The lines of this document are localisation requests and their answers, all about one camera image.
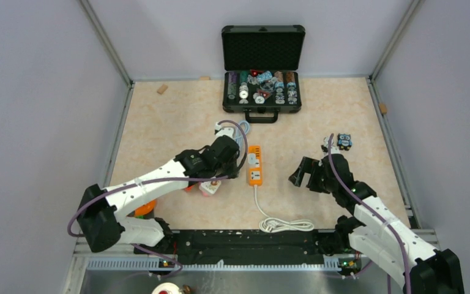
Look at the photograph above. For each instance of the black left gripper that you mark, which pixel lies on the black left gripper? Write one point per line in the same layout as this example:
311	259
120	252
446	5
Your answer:
233	168

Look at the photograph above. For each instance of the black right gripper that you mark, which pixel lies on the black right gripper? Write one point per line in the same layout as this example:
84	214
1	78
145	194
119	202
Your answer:
310	166

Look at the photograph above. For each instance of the white cube socket tiger print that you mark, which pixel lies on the white cube socket tiger print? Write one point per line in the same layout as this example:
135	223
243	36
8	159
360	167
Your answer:
209	188

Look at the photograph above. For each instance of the white USB charger adapter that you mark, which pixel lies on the white USB charger adapter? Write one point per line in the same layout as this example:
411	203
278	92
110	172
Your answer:
253	160

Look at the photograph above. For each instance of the orange power strip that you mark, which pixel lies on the orange power strip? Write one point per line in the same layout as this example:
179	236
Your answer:
255	171

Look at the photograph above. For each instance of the red cube socket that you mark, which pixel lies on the red cube socket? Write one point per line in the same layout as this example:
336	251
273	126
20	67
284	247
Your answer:
188	189

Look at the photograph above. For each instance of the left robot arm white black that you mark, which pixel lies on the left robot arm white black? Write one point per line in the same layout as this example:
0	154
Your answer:
104	213

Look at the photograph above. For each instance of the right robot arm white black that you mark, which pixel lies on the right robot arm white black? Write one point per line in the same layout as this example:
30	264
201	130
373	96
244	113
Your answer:
373	230

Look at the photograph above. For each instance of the blue owl figure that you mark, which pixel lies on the blue owl figure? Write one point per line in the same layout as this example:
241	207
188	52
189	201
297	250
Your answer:
344	142

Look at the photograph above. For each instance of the wooden block left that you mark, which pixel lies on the wooden block left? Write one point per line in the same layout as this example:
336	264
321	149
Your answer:
162	89

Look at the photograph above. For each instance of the orange tape roll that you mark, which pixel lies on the orange tape roll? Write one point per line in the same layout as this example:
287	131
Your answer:
145	209

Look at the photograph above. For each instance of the black open carrying case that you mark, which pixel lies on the black open carrying case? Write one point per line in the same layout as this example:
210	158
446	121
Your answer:
261	63

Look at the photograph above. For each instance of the wooden block right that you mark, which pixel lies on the wooden block right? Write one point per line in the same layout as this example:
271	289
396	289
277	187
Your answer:
382	108

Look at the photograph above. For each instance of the red white emergency button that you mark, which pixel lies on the red white emergency button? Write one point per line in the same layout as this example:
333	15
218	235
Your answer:
171	288

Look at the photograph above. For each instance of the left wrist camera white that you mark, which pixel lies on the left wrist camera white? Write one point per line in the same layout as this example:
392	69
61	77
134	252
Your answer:
220	131

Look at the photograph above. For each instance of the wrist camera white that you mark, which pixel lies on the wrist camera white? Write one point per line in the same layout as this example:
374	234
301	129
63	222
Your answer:
328	147
220	131

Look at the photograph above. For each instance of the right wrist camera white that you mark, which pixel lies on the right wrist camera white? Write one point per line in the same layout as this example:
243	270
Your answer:
328	147

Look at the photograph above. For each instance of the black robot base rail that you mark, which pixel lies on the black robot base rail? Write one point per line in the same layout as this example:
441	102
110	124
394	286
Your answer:
254	247

